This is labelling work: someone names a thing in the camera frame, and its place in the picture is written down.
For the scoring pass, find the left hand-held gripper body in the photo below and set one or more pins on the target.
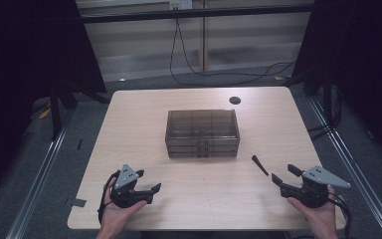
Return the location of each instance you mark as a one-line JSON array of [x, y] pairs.
[[126, 177]]

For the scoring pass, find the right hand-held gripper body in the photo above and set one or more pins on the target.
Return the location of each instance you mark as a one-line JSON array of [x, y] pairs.
[[313, 192]]

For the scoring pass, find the black tapered stick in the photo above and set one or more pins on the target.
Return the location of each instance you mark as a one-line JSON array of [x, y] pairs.
[[259, 165]]

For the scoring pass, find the smoky transparent plastic drawer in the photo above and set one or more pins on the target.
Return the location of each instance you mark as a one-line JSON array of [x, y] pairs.
[[182, 148], [182, 154], [182, 141]]

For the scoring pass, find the smoky transparent drawer cabinet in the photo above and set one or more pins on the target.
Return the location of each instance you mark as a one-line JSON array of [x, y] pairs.
[[202, 124]]

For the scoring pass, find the person's right hand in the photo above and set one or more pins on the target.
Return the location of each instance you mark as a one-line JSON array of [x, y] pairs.
[[321, 219]]

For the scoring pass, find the person's left hand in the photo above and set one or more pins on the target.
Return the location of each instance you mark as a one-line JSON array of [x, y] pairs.
[[116, 217]]

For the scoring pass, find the grey tape piece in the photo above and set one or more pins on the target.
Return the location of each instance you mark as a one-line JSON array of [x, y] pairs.
[[78, 202]]

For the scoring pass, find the small black floor strip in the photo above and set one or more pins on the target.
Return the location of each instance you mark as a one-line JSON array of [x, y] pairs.
[[79, 144]]

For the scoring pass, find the black metal stand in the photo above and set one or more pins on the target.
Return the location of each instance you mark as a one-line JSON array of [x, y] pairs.
[[327, 99], [55, 113]]

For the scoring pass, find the black round table grommet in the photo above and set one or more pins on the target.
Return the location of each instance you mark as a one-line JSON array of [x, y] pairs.
[[234, 100]]

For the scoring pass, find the small yellow tape piece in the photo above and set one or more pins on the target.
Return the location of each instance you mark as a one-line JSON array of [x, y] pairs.
[[279, 78]]

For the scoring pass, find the black curtain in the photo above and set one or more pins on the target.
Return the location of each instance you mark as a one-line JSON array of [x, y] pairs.
[[30, 49], [361, 49]]

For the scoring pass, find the black horizontal bar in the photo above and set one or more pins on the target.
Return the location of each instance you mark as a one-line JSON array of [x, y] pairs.
[[195, 14]]

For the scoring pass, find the aluminium floor rail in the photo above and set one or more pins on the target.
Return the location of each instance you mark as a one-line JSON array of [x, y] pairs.
[[36, 186], [354, 172]]

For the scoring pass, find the white wall outlet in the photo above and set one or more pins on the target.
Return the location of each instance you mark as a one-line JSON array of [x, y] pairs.
[[180, 4]]

